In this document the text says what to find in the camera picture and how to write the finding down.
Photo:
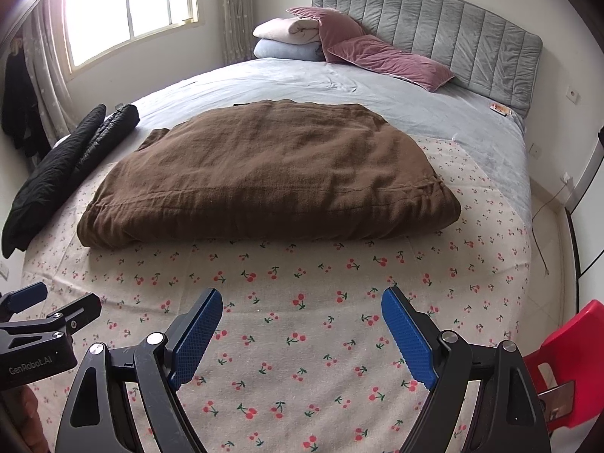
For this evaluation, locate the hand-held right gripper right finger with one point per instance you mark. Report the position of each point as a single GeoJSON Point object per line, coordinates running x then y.
{"type": "Point", "coordinates": [408, 335]}

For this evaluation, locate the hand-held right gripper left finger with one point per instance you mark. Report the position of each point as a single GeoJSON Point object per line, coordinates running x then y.
{"type": "Point", "coordinates": [198, 335]}

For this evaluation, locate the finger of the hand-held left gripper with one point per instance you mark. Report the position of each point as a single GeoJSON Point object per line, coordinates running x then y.
{"type": "Point", "coordinates": [80, 311]}
{"type": "Point", "coordinates": [23, 298]}

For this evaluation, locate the brown jacket with fleece collar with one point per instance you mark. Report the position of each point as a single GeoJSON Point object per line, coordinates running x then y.
{"type": "Point", "coordinates": [264, 174]}

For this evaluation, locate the cherry print bed sheet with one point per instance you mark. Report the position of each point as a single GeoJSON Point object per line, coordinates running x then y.
{"type": "Point", "coordinates": [306, 283]}

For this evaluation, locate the black puffer jacket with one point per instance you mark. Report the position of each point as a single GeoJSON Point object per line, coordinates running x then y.
{"type": "Point", "coordinates": [56, 170]}

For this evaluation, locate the glossy flat object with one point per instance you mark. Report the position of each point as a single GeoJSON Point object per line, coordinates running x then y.
{"type": "Point", "coordinates": [559, 398]}

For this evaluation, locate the black hanging garment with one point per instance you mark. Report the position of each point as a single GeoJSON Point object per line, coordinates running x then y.
{"type": "Point", "coordinates": [19, 104]}

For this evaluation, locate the lace curtain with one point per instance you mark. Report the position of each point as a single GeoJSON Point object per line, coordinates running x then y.
{"type": "Point", "coordinates": [47, 56]}

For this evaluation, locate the small orange packet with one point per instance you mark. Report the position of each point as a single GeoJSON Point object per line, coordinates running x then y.
{"type": "Point", "coordinates": [500, 109]}

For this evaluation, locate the long pink velvet pillow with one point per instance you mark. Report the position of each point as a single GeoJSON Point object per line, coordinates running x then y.
{"type": "Point", "coordinates": [391, 63]}

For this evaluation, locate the light blue pillow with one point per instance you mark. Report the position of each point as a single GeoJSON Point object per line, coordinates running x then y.
{"type": "Point", "coordinates": [283, 51]}

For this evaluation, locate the grey padded headboard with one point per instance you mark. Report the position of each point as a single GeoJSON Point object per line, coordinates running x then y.
{"type": "Point", "coordinates": [448, 28]}

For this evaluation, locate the window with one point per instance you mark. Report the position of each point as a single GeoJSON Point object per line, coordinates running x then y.
{"type": "Point", "coordinates": [141, 4]}

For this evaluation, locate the square pink velvet pillow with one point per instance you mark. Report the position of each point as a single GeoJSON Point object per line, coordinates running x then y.
{"type": "Point", "coordinates": [337, 28]}

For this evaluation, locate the cream folded pillow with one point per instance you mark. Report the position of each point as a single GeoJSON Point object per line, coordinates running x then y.
{"type": "Point", "coordinates": [283, 30]}

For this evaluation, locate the patterned grey curtain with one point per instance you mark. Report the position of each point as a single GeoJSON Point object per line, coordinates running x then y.
{"type": "Point", "coordinates": [236, 9]}

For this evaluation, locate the white wall socket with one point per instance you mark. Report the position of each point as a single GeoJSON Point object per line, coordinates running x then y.
{"type": "Point", "coordinates": [566, 179]}
{"type": "Point", "coordinates": [535, 151]}
{"type": "Point", "coordinates": [4, 271]}
{"type": "Point", "coordinates": [572, 94]}

